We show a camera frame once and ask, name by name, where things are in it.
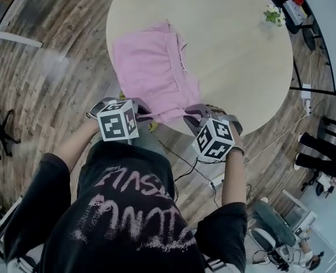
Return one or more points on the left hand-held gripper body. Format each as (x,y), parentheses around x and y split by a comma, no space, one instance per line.
(116,121)

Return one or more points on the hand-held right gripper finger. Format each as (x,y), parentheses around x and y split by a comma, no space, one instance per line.
(191,125)
(197,109)

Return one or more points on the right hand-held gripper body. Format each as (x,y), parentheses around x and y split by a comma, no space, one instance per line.
(214,139)

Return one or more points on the pink cartoon sweatshirt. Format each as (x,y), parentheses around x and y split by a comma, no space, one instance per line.
(153,72)

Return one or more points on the person's right forearm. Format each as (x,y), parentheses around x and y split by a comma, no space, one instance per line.
(233,178)

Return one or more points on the person's left forearm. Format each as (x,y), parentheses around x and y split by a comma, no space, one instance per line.
(72,149)

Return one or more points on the person's black printed t-shirt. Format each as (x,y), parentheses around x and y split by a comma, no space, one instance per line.
(122,223)

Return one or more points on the person's right yellow shoe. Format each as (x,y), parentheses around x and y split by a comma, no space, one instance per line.
(153,127)

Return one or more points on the person's yellow shoe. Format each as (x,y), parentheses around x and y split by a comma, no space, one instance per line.
(122,95)
(153,127)

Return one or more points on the person's left yellow shoe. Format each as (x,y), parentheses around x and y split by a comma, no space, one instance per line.
(122,95)

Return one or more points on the white power strip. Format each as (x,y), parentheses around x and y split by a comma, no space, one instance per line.
(306,95)

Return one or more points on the white-flowered potted plant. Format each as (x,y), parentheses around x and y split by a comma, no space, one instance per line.
(274,16)

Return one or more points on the white printed box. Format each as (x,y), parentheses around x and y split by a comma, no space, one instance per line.
(294,10)

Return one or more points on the whiteboard on black stand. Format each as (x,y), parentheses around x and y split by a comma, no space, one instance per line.
(331,53)

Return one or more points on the dark desk with white legs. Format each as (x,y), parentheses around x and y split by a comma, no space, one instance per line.
(3,16)

